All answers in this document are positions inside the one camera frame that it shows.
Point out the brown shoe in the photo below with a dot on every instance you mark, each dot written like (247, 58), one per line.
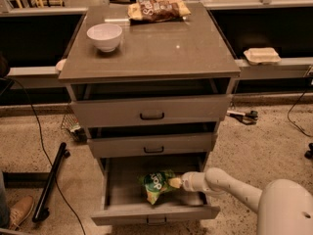
(20, 211)

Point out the wire mesh basket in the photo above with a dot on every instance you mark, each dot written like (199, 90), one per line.
(72, 127)

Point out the grey drawer cabinet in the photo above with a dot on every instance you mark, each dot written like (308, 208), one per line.
(189, 48)

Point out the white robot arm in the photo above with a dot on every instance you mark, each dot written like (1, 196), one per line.
(283, 207)

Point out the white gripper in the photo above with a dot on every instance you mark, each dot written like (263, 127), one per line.
(188, 181)

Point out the bottom drawer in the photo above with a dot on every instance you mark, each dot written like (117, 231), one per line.
(125, 198)

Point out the black tool on floor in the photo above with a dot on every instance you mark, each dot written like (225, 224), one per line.
(244, 118)

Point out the black caster wheel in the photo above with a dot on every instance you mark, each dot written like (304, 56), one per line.
(309, 153)

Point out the top drawer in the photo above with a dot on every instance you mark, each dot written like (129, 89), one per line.
(151, 102)

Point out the drawer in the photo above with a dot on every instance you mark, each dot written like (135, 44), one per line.
(148, 140)
(125, 198)
(151, 102)

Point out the white bowl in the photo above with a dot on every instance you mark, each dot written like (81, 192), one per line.
(105, 36)

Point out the brown chip bag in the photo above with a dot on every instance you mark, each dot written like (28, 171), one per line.
(154, 11)

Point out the black stand leg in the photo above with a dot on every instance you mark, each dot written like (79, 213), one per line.
(42, 211)

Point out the middle drawer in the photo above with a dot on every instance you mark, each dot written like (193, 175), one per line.
(148, 140)

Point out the green rice chip bag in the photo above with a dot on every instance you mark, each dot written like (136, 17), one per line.
(156, 184)

